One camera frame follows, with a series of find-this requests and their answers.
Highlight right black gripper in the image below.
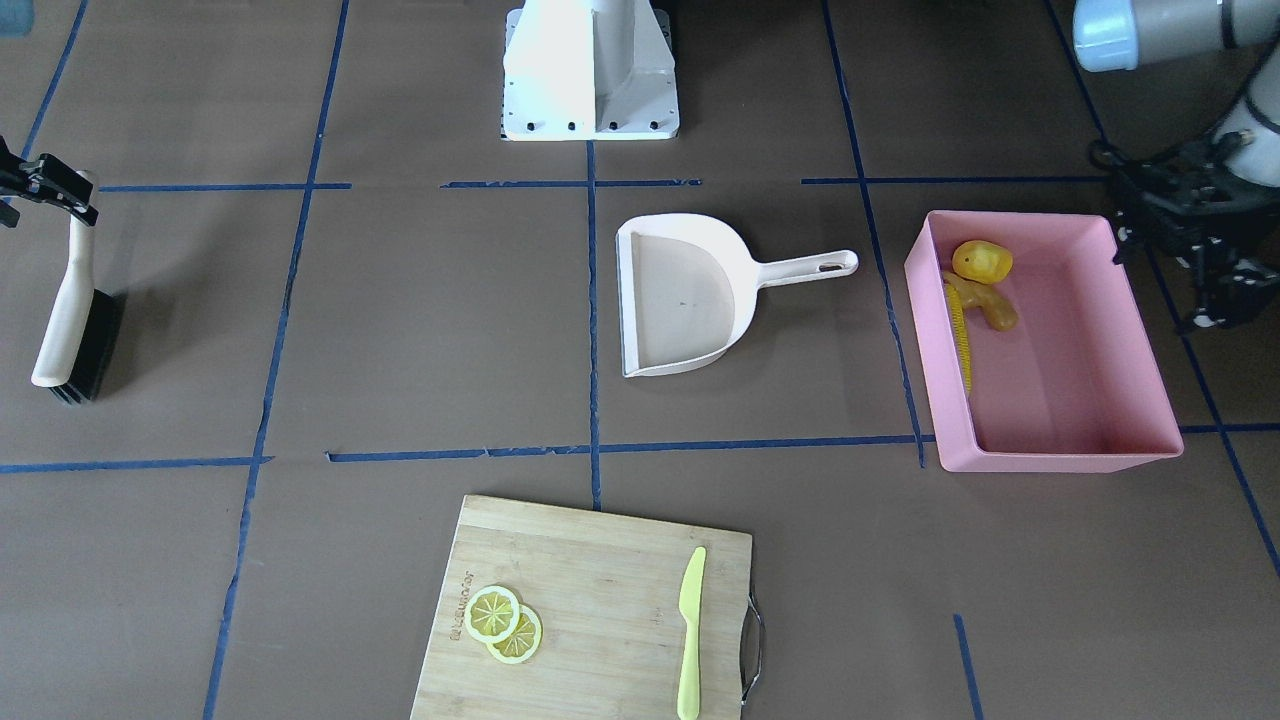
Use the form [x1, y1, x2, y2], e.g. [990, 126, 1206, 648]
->
[0, 137, 99, 228]

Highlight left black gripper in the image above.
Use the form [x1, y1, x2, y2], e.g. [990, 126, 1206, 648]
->
[1170, 205, 1279, 336]

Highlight cream hand brush black bristles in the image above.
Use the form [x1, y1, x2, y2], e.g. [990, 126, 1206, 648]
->
[29, 170, 116, 405]

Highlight tan toy ginger root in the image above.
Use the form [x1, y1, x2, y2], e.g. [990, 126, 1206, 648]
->
[943, 272, 1019, 332]

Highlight yellow toy potato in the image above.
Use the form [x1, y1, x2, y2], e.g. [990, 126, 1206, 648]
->
[951, 240, 1014, 284]

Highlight yellow toy corn cob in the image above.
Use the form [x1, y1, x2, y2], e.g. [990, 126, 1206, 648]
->
[943, 272, 973, 396]

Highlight beige plastic dustpan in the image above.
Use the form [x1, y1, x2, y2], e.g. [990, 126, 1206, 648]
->
[614, 213, 860, 379]

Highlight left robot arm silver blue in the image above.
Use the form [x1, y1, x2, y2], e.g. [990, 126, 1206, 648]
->
[1071, 1, 1279, 333]

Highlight pink plastic bin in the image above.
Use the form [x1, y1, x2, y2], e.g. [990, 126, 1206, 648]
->
[905, 210, 1184, 473]

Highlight lemon slice upper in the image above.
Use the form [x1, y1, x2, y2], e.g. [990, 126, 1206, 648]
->
[463, 585, 522, 644]

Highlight lemon slice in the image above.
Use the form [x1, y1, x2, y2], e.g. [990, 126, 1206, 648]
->
[463, 585, 522, 644]
[486, 605, 543, 665]

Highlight yellow plastic toy knife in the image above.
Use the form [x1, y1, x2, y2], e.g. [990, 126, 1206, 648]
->
[676, 546, 707, 719]

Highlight lemon slice lower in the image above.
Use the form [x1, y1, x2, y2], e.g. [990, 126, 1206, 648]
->
[486, 605, 543, 665]

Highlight bamboo cutting board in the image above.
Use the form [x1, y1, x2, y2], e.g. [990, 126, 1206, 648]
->
[410, 495, 753, 719]

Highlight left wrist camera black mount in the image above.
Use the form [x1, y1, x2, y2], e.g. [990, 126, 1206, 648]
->
[1088, 129, 1277, 264]

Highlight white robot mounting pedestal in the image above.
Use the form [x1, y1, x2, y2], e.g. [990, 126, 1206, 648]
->
[500, 1, 681, 142]

